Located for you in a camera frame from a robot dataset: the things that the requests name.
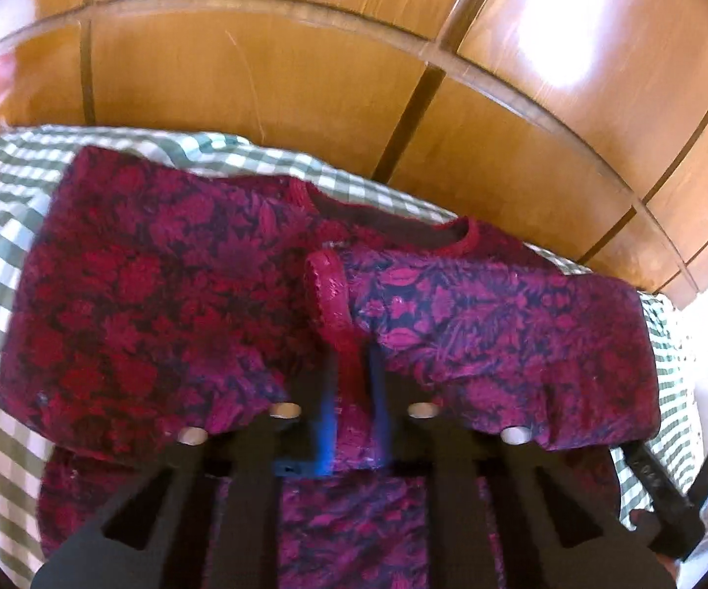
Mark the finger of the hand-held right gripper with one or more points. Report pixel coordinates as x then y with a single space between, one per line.
660 481

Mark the red floral knit garment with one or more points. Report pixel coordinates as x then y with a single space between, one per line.
163 294

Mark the wooden wardrobe doors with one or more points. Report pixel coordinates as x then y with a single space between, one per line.
268 73

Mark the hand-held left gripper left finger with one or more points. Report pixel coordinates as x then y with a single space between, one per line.
324 426

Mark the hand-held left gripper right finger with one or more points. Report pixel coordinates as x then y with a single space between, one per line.
379 423

